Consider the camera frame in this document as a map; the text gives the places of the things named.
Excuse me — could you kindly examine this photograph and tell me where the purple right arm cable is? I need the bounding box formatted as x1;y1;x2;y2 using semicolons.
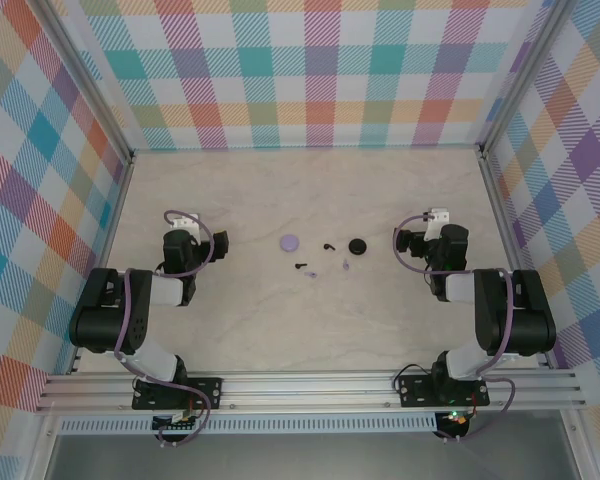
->
392;212;519;444

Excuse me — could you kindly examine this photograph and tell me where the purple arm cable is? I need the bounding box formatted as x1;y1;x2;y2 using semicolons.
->
112;209;216;449
392;212;519;444

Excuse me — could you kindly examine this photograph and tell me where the aluminium mounting rail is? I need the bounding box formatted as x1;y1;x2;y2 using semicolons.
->
34;369;589;415

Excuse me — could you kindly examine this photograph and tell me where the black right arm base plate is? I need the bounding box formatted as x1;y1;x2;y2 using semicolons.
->
398;374;491;409

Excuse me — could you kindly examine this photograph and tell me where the slotted grey cable duct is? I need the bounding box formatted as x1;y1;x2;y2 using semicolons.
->
58;417;439;436

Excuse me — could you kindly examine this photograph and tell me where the grey metal panel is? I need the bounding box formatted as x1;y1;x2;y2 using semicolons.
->
44;433;581;480

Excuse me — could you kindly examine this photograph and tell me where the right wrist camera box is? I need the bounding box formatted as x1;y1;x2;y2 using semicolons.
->
426;207;451;241

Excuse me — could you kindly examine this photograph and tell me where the aluminium frame post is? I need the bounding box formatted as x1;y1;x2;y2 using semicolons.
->
478;0;576;159
33;0;135;164

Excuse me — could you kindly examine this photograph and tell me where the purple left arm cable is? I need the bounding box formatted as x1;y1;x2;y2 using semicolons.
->
112;209;216;449

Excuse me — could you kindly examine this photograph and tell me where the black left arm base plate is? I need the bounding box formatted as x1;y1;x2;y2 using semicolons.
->
132;377;224;411

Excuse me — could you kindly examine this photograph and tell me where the aluminium side rail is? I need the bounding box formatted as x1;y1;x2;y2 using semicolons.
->
65;152;136;376
479;149;556;371

